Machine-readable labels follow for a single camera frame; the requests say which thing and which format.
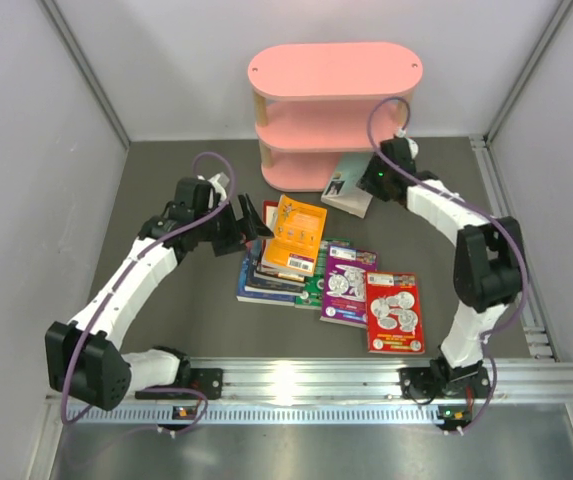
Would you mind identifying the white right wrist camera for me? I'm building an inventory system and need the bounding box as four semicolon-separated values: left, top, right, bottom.
396;128;419;159

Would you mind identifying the perforated metal cable tray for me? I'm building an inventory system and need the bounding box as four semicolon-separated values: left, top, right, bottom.
80;403;470;425

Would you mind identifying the green paperback book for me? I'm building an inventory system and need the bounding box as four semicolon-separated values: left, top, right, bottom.
294;237;351;310

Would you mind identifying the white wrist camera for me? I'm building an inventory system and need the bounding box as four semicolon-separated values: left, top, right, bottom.
208;172;230;204
396;128;419;159

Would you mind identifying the purple cartoon paperback book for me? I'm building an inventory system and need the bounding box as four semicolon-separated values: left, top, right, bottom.
320;243;378;329

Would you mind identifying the orange yellow paperback book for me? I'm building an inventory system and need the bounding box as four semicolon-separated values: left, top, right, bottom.
273;195;327;277

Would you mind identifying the dark blue Nineteen Eighty-Four book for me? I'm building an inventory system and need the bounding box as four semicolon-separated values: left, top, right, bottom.
244;240;304;297

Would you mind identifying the blue bottom book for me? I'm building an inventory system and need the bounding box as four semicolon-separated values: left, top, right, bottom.
236;240;297;307

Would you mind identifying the dark red cream book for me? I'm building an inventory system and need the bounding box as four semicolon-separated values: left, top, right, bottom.
257;200;307;285

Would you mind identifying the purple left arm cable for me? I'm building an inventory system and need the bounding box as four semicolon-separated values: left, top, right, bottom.
59;151;237;440

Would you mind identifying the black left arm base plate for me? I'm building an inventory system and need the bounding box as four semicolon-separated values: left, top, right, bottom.
135;367;224;400

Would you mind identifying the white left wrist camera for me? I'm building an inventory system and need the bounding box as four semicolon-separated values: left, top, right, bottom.
208;172;230;204

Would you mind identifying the aluminium mounting rail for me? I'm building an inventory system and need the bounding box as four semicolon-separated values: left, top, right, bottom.
193;357;573;406

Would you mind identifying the pink three-tier shelf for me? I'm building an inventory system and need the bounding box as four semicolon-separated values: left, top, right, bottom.
247;42;423;192

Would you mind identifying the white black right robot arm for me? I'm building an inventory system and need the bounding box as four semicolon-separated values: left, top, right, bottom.
358;137;527;397

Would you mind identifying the light teal paperback book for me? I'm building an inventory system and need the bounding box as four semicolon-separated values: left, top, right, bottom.
321;152;372;218

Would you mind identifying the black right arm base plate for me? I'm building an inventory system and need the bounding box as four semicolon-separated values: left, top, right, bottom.
399;364;490;405

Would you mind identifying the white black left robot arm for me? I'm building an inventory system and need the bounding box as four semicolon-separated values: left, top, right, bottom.
45;174;273;411

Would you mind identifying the red cartoon paperback book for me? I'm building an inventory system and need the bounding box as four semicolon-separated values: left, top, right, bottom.
365;272;426;355

